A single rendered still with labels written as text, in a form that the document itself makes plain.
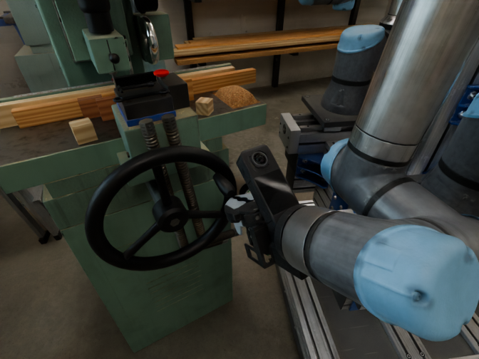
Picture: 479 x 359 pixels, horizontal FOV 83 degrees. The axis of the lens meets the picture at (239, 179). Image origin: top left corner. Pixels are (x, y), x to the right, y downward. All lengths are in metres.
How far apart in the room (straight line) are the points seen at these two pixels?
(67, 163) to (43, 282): 1.09
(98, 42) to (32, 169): 0.29
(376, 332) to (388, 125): 0.91
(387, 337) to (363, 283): 0.93
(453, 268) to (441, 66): 0.18
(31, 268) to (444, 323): 1.70
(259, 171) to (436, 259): 0.22
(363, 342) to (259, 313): 0.43
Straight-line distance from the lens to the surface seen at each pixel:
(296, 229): 0.29
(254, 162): 0.36
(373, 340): 1.14
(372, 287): 0.23
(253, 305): 1.33
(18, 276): 1.77
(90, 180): 0.68
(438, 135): 0.80
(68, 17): 0.82
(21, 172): 0.66
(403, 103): 0.33
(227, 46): 2.75
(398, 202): 0.34
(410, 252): 0.22
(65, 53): 0.93
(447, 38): 0.32
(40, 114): 0.77
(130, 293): 0.99
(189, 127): 0.55
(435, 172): 0.61
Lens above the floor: 1.19
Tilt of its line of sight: 38 degrees down
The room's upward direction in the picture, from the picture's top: straight up
